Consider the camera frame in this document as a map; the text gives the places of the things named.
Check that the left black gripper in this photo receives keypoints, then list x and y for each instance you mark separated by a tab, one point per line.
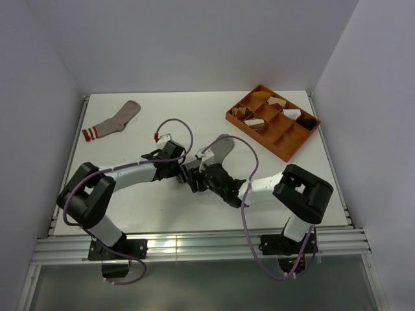
174	173

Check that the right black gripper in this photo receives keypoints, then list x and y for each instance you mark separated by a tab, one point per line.
195	175

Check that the grey sock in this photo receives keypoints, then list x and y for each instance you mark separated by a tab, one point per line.
221	148

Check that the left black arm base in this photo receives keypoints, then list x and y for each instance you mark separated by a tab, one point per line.
116	261

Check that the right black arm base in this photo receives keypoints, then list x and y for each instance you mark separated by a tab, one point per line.
280	245

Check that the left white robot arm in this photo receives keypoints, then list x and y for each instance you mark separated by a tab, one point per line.
87	195

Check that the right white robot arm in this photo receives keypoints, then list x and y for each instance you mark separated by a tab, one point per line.
305	195

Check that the beige brown rolled sock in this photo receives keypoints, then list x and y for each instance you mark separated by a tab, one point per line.
254	124

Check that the brown patterned rolled sock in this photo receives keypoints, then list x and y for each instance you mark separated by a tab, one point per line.
241	112

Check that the orange compartment tray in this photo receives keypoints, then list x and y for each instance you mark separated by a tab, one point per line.
280	135

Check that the beige sock with red stripes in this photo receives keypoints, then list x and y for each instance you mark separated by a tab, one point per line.
114	124

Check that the yellow rolled sock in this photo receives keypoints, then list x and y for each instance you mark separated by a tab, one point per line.
262	95

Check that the red beige rolled sock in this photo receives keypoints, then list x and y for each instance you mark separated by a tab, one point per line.
276	102

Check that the white rolled sock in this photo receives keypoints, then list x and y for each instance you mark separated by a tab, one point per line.
292	114

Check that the black rolled sock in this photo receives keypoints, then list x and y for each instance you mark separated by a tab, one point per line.
308	124

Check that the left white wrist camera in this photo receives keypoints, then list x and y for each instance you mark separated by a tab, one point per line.
162	140

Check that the aluminium frame rail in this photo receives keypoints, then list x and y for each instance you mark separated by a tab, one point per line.
226	245

